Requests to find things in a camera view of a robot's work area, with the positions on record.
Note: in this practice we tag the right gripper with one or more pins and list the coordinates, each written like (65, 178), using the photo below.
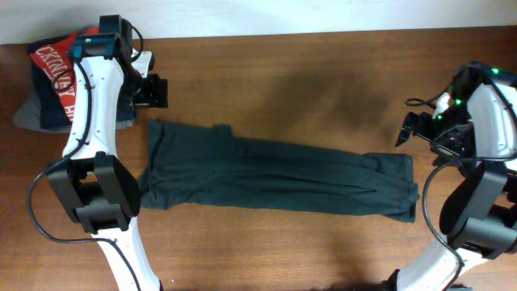
(455, 147)

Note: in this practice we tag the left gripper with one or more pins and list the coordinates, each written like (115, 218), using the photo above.
(156, 93)

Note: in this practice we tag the dark green t-shirt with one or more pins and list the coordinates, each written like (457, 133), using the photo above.
(211, 166)

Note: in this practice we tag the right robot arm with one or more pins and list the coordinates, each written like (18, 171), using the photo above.
(472, 227)

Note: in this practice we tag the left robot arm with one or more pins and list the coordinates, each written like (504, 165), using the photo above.
(93, 186)

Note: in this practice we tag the folded navy blue garment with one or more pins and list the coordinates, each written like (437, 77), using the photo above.
(44, 105)

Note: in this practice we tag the folded red printed t-shirt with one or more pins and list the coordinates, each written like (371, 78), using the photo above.
(60, 72)

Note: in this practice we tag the folded grey garment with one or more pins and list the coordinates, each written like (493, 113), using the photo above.
(50, 116)

